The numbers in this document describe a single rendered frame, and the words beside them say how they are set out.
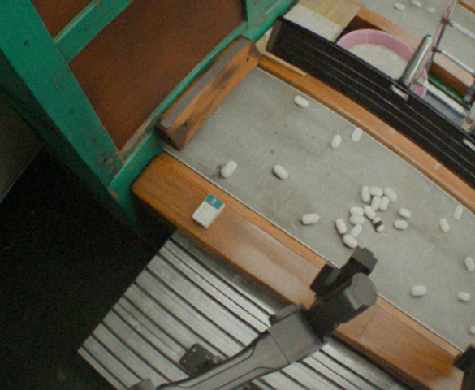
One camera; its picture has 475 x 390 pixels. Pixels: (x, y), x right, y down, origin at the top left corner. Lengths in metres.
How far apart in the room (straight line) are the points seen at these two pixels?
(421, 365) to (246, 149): 0.64
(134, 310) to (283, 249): 0.36
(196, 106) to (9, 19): 0.57
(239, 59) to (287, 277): 0.47
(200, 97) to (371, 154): 0.40
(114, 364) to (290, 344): 0.55
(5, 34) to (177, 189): 0.61
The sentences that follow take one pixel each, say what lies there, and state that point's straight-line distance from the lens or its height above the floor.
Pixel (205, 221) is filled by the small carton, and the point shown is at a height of 0.79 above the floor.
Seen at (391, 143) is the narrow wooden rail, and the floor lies 0.76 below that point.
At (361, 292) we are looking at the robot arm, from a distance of 0.66.
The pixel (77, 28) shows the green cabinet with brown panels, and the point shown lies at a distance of 0.66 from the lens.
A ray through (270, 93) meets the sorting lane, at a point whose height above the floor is 0.74.
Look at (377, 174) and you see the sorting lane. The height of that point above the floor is 0.74.
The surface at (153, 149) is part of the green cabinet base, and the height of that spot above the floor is 0.77.
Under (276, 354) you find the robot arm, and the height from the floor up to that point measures 1.06.
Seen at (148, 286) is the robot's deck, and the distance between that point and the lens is 1.07.
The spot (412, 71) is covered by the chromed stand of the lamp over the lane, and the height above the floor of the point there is 1.12.
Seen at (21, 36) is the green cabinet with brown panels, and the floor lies 1.33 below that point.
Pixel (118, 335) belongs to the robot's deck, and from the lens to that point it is 1.10.
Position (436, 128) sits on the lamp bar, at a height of 1.09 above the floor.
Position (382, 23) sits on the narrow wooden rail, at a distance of 1.30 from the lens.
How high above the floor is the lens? 1.70
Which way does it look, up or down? 70 degrees down
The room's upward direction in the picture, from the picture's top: 11 degrees counter-clockwise
